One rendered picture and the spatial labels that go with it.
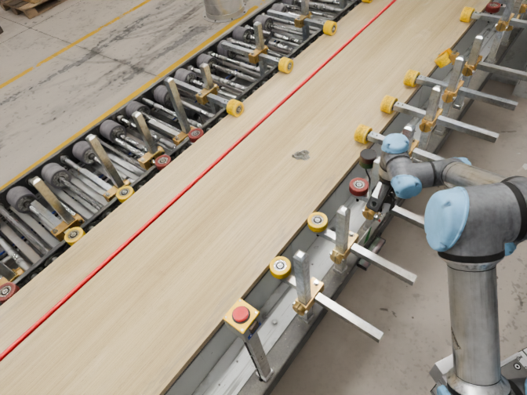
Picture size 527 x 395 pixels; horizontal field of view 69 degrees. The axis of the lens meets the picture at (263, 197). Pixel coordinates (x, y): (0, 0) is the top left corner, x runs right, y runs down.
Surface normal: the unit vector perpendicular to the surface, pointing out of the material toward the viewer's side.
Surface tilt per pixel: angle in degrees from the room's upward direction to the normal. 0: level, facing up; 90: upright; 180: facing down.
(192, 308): 0
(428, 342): 0
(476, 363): 53
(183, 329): 0
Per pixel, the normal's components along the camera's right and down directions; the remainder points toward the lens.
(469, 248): -0.43, 0.20
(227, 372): -0.12, -0.64
